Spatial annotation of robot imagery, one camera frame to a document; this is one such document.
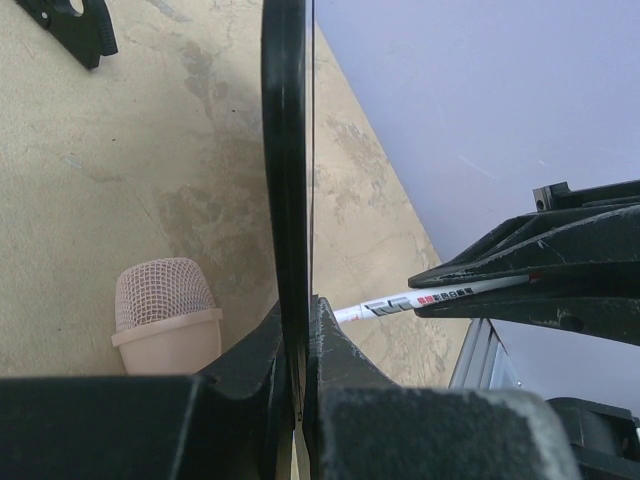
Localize white whiteboard black frame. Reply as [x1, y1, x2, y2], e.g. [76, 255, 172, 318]
[261, 0, 316, 422]

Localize pink toy microphone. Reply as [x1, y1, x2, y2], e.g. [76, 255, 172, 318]
[111, 258, 223, 375]

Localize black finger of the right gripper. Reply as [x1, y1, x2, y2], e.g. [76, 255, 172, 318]
[415, 281, 639, 345]
[408, 182, 639, 289]

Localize red capped whiteboard marker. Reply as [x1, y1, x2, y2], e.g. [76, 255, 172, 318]
[332, 271, 542, 323]

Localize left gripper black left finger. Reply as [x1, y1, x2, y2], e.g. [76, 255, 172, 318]
[1, 309, 290, 479]

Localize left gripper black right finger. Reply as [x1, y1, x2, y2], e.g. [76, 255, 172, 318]
[303, 298, 581, 479]

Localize wire whiteboard stand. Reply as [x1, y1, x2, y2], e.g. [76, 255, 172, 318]
[16, 0, 118, 70]

